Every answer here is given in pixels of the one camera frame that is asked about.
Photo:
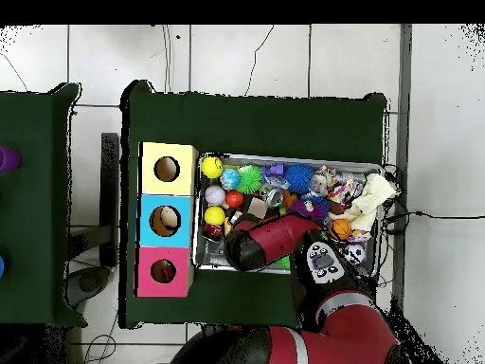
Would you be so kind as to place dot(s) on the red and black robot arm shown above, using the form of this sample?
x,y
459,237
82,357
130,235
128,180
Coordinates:
x,y
280,235

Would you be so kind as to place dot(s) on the wooden box with three holes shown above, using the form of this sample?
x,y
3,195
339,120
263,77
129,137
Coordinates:
x,y
147,227

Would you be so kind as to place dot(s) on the plain orange ball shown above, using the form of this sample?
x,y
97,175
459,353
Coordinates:
x,y
234,199

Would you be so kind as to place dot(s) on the plain wooden cube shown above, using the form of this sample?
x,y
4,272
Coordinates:
x,y
258,207

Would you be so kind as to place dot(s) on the globe print ball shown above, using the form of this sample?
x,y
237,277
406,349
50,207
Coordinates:
x,y
230,179

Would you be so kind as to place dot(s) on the white toy baseball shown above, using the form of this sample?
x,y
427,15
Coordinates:
x,y
215,194

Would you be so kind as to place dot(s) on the yellow ball with seam lines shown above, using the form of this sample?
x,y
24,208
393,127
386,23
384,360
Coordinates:
x,y
215,215

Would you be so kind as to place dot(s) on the crushed red drink can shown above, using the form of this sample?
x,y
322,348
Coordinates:
x,y
213,230

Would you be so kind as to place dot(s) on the plain yellow ball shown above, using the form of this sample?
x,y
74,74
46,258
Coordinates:
x,y
212,167

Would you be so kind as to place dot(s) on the purple spiky rubber toy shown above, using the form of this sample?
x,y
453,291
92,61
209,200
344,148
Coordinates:
x,y
308,208

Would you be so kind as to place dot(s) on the beige rounded object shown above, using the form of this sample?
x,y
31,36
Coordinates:
x,y
169,218

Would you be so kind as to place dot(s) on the dark green tablecloth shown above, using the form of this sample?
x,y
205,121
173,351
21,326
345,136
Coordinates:
x,y
30,208
246,125

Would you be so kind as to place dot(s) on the orange toy basketball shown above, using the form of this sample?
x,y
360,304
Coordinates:
x,y
341,229

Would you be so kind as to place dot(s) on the black upright panel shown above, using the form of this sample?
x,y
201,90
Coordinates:
x,y
110,189

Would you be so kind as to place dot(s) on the purple cup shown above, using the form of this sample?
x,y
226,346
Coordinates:
x,y
8,159

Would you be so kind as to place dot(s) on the blue round object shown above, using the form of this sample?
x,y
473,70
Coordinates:
x,y
1,265

